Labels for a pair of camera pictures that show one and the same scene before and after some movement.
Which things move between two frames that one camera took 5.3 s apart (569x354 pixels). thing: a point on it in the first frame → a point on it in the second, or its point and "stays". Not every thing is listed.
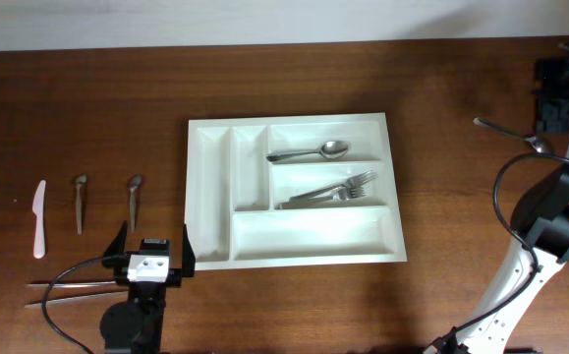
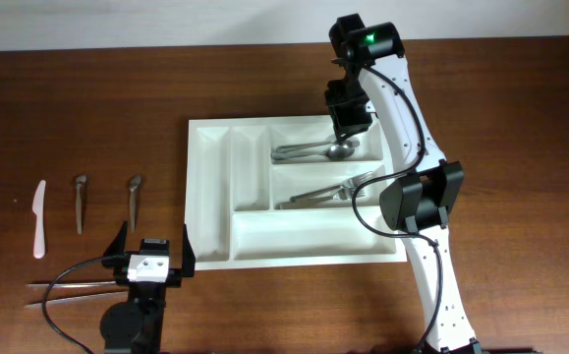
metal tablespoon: x=539 y=145 → x=333 y=142
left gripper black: x=117 y=250 stays
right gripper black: x=549 y=118 → x=343 y=121
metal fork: x=356 y=181 stays
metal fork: x=346 y=194 stays
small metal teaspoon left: x=82 y=179 stays
